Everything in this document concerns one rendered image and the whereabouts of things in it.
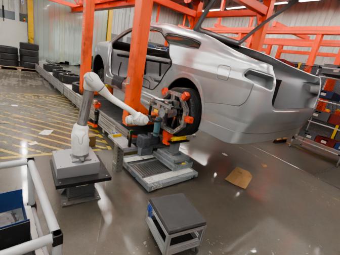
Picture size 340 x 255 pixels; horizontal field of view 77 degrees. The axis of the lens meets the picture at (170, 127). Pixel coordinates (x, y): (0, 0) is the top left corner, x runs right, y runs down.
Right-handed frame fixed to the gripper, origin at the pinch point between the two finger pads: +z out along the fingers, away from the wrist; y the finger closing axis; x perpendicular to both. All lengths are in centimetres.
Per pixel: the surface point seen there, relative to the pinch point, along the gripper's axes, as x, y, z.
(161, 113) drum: 1.2, -17.2, 17.9
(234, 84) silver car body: 55, 56, 48
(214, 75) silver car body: 60, 28, 48
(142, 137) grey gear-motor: -43, -44, 13
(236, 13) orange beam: 183, -135, 272
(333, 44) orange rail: 223, -114, 863
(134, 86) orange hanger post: 25, -60, 0
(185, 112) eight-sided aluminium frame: 9.9, 9.7, 33.5
